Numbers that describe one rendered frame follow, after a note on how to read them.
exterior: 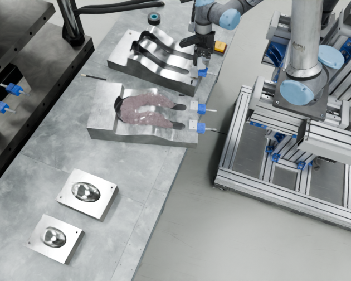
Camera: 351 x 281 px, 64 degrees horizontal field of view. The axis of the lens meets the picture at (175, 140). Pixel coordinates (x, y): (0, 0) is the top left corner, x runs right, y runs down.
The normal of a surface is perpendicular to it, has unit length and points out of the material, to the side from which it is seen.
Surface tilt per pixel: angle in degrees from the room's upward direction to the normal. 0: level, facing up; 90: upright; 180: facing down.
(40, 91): 0
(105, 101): 0
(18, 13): 0
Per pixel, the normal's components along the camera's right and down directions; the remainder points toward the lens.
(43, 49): 0.05, -0.47
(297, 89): -0.66, 0.70
